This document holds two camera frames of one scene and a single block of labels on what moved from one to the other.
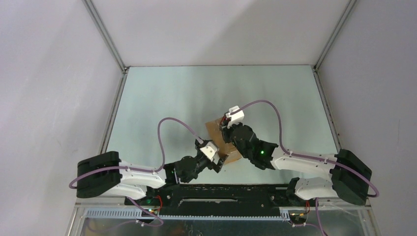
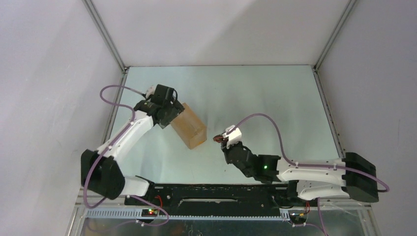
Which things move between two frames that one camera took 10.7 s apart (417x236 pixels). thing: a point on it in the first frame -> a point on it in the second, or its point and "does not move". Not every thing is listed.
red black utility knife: (224, 119) -> (219, 138)
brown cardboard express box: (217, 136) -> (190, 129)
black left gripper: (211, 163) -> (176, 109)
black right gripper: (225, 132) -> (226, 150)
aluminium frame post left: (90, 6) does not move
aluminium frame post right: (350, 7) does not move
